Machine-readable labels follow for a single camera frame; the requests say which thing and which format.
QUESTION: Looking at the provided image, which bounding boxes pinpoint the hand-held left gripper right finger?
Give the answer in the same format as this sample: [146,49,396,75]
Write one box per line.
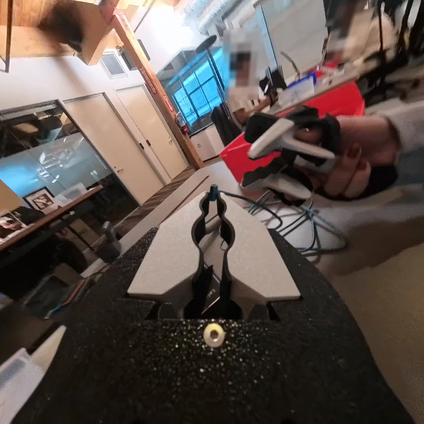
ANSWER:
[217,192,302,303]

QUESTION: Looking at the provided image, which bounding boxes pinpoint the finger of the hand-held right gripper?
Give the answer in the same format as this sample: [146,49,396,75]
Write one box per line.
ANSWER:
[241,164,312,200]
[244,113,336,162]

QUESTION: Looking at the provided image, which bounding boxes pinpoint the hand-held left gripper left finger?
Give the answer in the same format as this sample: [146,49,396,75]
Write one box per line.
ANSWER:
[127,191,210,302]

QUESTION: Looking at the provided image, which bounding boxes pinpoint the red plastic bin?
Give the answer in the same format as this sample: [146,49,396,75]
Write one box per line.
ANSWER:
[219,81,365,183]

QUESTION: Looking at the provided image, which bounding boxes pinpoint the teal braided usb cable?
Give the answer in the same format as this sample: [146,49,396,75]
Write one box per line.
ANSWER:
[208,184,348,256]

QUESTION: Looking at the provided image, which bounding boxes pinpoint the person's right forearm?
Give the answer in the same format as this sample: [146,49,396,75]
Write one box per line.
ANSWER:
[379,99,424,187]

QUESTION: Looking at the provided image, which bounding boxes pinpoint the black jacket on chair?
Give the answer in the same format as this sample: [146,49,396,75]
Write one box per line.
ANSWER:
[210,103,242,148]

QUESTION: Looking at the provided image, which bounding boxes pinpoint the small blue bin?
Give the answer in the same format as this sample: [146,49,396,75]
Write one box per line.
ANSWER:
[288,72,318,90]

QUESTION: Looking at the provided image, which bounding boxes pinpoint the white recycling bin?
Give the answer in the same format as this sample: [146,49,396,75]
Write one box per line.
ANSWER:
[191,126,227,163]

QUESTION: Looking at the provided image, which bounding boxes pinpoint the red fire extinguisher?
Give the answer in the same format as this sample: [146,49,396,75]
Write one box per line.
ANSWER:
[174,111,189,136]

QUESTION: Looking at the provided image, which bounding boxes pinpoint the white board panel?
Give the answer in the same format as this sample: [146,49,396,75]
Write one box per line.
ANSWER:
[260,0,329,78]

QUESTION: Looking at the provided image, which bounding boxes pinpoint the black disc floor lamp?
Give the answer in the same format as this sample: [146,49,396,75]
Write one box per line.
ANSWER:
[195,35,229,110]

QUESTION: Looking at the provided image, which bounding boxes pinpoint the white door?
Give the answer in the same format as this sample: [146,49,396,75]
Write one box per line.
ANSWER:
[63,93,166,204]
[114,84,189,181]

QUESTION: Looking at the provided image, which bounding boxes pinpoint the wooden desk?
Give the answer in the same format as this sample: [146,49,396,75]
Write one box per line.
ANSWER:
[0,185,104,262]

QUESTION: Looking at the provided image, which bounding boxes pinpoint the black and white tag poster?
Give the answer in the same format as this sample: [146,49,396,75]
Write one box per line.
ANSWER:
[23,186,59,211]

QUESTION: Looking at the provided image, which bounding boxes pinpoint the white desk stand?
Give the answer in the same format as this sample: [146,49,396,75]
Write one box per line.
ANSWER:
[28,326,67,369]

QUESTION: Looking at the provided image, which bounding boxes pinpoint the clear plastic bin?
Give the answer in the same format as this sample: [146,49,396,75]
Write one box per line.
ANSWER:
[0,346,37,424]

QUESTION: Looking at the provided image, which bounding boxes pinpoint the wooden post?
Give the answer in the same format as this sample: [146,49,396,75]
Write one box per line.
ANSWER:
[113,13,206,169]

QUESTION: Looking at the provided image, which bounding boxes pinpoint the silver ventilation duct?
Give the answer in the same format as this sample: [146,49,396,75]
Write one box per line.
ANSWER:
[182,0,265,34]

